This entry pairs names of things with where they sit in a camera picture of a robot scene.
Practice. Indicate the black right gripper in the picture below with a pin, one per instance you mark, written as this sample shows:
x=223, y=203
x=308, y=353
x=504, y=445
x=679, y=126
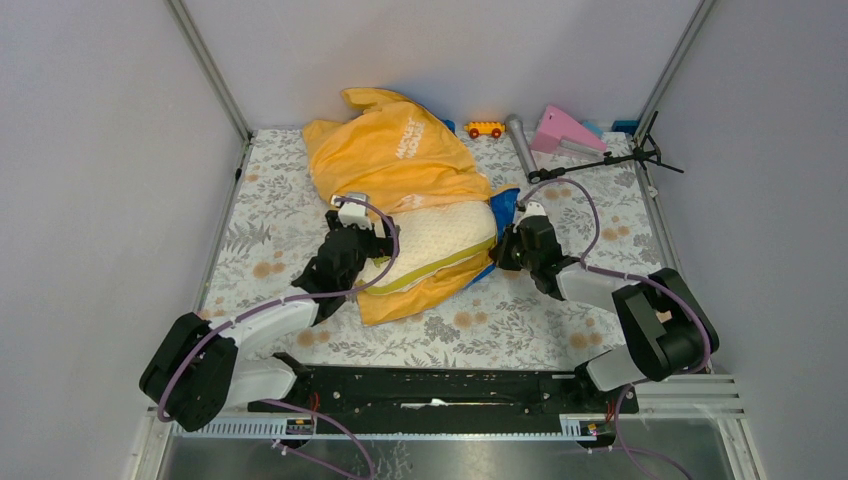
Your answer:
x=500, y=255

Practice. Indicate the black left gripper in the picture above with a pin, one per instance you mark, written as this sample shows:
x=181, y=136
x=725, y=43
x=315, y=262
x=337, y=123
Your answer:
x=379, y=246

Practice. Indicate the cream textured pillow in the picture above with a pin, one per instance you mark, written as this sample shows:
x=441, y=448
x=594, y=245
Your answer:
x=431, y=239

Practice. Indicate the orange Mickey Mouse pillowcase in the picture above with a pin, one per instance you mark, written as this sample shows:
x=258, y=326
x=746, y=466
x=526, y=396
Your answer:
x=403, y=158

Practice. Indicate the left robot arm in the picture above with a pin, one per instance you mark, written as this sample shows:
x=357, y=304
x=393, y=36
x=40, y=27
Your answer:
x=201, y=369

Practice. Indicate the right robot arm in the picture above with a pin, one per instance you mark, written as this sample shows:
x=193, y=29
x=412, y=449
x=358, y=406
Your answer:
x=664, y=327

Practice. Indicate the floral table cloth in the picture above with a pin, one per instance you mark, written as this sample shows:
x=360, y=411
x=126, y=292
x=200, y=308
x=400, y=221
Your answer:
x=502, y=321

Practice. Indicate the pink wedge block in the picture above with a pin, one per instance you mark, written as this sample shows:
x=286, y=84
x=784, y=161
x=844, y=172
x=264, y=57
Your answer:
x=557, y=130

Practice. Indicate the grey microphone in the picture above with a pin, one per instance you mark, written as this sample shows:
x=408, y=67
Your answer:
x=514, y=128

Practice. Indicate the yellow toy car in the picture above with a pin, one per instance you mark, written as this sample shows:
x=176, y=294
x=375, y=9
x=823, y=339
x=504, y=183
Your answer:
x=477, y=129

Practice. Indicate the light blue block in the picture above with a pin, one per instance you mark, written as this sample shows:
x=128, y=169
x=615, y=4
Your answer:
x=593, y=128

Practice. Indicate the black mini tripod stand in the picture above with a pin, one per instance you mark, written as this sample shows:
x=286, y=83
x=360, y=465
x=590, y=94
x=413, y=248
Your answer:
x=644, y=151

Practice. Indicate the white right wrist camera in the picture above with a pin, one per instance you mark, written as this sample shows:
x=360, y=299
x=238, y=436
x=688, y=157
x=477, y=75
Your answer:
x=529, y=209

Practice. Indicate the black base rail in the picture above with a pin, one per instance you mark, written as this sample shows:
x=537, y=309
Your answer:
x=386, y=401

